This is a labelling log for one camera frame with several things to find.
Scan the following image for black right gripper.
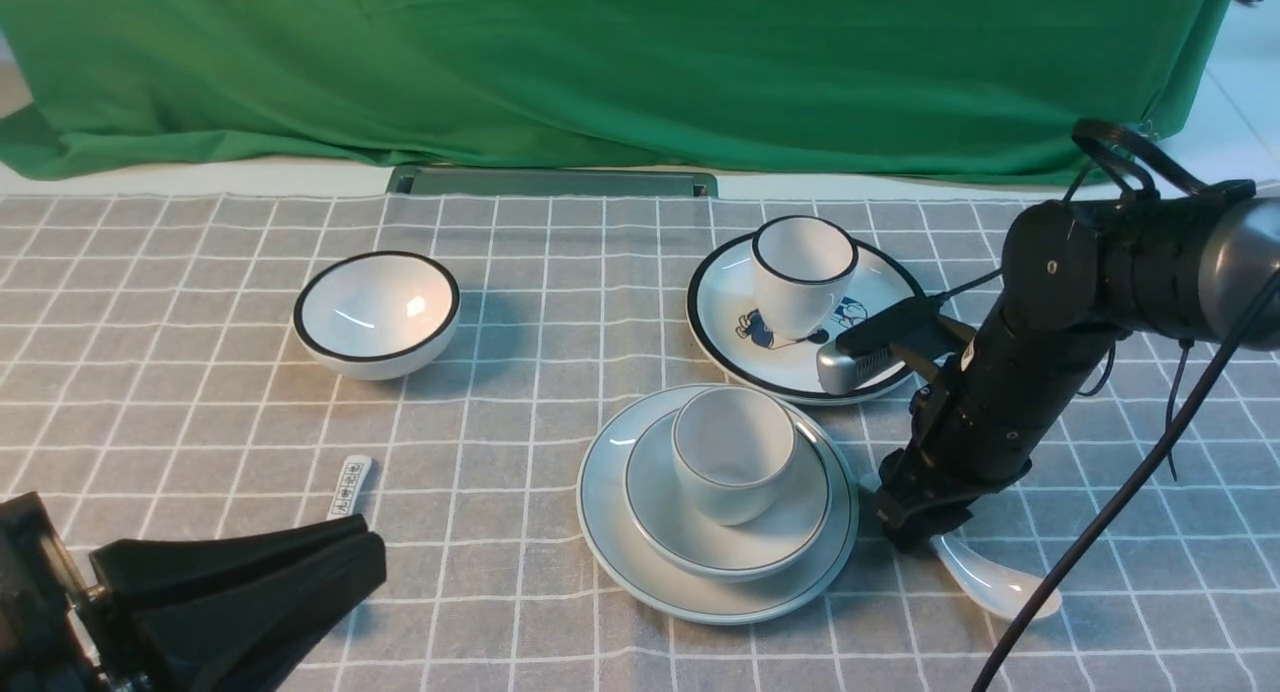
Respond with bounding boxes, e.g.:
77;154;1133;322
874;382;1033;554

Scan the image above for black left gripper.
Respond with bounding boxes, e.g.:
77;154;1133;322
77;515;387;691

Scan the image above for plain white spoon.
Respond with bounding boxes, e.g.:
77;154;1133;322
928;533;1044;622

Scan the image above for pale green bowl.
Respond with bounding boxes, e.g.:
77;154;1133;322
623;411;833;581

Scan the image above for pale green cup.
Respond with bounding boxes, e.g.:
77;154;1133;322
671;386;796;524

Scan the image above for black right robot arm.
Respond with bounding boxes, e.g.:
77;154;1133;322
876;182;1279;554

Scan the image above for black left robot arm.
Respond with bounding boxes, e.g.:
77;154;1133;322
1;492;387;691

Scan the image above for white spoon with characters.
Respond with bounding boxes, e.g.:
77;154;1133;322
325;455;374;522

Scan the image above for black-rimmed white cup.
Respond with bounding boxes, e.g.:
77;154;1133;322
751;215;859;340

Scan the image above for black-rimmed illustrated plate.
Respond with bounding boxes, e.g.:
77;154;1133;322
686;235;924;408

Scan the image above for pale green plate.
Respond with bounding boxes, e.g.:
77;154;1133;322
576;385;860;625

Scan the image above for grey checked tablecloth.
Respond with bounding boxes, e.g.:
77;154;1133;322
1;194;1279;691

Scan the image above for black-rimmed white bowl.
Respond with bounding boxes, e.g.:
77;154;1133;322
292;249;461;381

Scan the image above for green backdrop cloth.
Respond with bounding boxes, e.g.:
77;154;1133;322
3;0;1231;185

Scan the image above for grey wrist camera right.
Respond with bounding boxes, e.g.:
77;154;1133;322
815;295;977;395

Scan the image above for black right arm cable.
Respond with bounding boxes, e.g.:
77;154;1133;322
931;119;1280;692

